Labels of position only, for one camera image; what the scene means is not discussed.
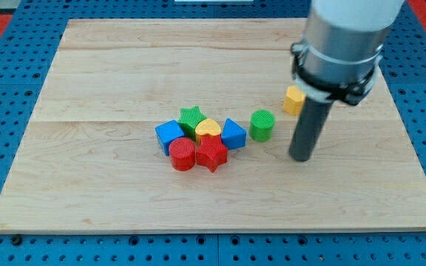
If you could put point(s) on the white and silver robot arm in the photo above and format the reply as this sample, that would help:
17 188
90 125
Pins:
339 51

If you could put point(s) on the yellow heart block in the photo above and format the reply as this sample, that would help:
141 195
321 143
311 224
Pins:
207 128

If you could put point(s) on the red star block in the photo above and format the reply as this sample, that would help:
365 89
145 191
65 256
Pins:
211 153

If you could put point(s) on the blue triangle block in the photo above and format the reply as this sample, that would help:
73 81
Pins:
233 135

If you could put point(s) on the green star block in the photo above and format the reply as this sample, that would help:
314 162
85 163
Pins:
189 119

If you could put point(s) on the red cylinder block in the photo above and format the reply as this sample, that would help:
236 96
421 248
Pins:
182 154

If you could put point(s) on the blue cube block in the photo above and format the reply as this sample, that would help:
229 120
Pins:
166 133

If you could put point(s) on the green cylinder block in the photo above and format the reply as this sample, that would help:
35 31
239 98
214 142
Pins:
261 125

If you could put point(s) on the yellow hexagon block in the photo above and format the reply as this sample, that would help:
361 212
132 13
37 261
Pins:
294 100

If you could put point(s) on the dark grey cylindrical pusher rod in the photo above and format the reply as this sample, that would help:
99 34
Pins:
308 129

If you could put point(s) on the light wooden board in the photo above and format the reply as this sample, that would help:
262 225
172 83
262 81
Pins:
90 163

